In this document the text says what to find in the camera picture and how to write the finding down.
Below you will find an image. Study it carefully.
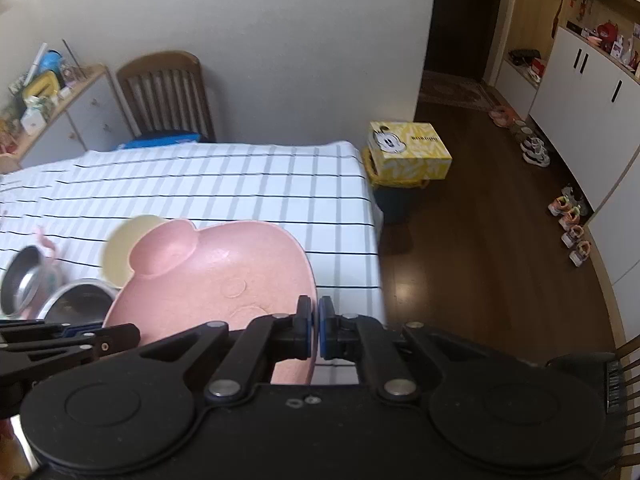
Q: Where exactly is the white tissue box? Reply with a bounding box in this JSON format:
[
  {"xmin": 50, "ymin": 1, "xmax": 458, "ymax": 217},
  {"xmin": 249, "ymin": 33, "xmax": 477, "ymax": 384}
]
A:
[{"xmin": 20, "ymin": 107, "xmax": 43, "ymax": 136}]

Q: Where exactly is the cream bowl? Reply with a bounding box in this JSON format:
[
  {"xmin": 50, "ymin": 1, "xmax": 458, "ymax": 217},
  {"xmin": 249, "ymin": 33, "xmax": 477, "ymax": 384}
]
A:
[{"xmin": 101, "ymin": 215, "xmax": 168, "ymax": 288}]

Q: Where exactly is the blue package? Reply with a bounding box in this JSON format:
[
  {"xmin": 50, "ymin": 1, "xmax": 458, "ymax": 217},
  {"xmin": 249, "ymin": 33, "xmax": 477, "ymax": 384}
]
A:
[{"xmin": 120, "ymin": 131, "xmax": 201, "ymax": 150}]

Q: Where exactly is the wooden chair with black cushion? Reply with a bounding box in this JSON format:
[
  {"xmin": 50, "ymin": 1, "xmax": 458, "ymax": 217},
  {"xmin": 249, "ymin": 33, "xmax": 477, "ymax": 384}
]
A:
[{"xmin": 545, "ymin": 332, "xmax": 640, "ymax": 480}]

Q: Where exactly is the large steel bowl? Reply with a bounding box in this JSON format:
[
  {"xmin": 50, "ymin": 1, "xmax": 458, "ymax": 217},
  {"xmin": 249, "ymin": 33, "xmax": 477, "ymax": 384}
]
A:
[{"xmin": 37, "ymin": 278, "xmax": 117, "ymax": 326}]

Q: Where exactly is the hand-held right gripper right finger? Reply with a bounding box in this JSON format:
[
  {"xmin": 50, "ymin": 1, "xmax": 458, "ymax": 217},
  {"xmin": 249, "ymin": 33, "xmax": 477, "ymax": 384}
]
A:
[{"xmin": 318, "ymin": 296, "xmax": 501, "ymax": 403}]

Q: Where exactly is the dark wooden door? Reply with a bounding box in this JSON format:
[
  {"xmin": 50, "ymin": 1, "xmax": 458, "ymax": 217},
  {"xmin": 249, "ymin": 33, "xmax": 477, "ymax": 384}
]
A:
[{"xmin": 425, "ymin": 0, "xmax": 501, "ymax": 83}]

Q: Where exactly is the checkered white tablecloth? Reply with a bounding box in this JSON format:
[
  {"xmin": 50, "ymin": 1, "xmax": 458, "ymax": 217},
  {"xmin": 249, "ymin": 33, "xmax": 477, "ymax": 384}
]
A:
[{"xmin": 0, "ymin": 141, "xmax": 388, "ymax": 386}]

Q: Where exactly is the wooden slat-back chair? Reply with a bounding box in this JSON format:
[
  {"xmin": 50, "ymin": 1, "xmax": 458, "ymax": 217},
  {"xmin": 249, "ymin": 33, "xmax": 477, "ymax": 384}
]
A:
[{"xmin": 116, "ymin": 50, "xmax": 217, "ymax": 143}]

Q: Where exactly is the pink bear-shaped plate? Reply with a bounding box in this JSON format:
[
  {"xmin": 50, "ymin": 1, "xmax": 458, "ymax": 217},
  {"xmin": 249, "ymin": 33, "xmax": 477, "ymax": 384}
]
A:
[{"xmin": 102, "ymin": 218, "xmax": 317, "ymax": 386}]

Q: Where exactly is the thin black stick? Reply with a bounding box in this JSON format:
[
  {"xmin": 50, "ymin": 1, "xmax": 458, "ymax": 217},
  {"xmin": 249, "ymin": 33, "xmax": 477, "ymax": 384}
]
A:
[{"xmin": 61, "ymin": 39, "xmax": 83, "ymax": 68}]

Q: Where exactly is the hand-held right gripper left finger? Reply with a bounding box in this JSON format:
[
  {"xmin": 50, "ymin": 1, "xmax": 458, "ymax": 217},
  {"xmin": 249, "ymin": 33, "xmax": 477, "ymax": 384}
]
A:
[{"xmin": 140, "ymin": 295, "xmax": 317, "ymax": 403}]

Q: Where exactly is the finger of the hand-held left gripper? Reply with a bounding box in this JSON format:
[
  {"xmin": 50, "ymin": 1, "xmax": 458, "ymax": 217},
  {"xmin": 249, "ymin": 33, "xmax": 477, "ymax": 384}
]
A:
[
  {"xmin": 0, "ymin": 319, "xmax": 101, "ymax": 343},
  {"xmin": 30, "ymin": 323, "xmax": 142, "ymax": 363}
]

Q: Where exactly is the white stick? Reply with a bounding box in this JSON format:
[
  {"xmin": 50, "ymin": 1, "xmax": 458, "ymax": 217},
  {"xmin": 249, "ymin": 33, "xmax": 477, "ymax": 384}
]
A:
[{"xmin": 22, "ymin": 42, "xmax": 48, "ymax": 91}]

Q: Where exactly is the patterned door rug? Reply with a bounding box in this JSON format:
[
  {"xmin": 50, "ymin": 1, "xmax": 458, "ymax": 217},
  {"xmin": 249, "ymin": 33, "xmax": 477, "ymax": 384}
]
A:
[{"xmin": 417, "ymin": 71, "xmax": 501, "ymax": 111}]

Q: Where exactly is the wooden top sideboard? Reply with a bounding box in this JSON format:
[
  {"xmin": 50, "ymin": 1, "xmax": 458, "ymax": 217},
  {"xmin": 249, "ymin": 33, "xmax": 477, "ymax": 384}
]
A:
[{"xmin": 0, "ymin": 64, "xmax": 132, "ymax": 173}]

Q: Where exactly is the yellow cartoon cardboard box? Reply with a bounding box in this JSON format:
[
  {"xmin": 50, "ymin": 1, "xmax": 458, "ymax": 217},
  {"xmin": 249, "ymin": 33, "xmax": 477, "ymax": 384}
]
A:
[{"xmin": 367, "ymin": 121, "xmax": 453, "ymax": 183}]

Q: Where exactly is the white tall cabinet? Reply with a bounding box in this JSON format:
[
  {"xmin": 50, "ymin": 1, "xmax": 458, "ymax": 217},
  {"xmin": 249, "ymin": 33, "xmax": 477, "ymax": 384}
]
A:
[{"xmin": 495, "ymin": 0, "xmax": 640, "ymax": 301}]

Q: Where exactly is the pink steel-lined bowl with handle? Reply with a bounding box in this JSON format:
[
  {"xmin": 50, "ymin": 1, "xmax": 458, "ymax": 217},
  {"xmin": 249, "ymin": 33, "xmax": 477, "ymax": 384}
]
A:
[{"xmin": 0, "ymin": 226, "xmax": 63, "ymax": 318}]

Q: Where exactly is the yellow storage box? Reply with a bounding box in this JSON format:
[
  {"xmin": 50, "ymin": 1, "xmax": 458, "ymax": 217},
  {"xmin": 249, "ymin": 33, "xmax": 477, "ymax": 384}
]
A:
[{"xmin": 22, "ymin": 71, "xmax": 60, "ymax": 106}]

